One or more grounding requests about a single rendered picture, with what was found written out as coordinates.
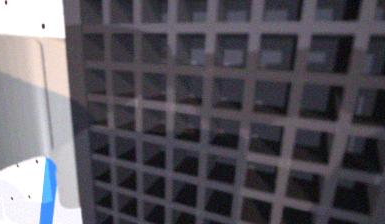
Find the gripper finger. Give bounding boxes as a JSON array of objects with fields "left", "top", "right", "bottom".
[{"left": 0, "top": 33, "right": 80, "bottom": 209}]

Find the blue tape outline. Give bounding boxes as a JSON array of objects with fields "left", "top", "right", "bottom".
[{"left": 40, "top": 158, "right": 56, "bottom": 224}]

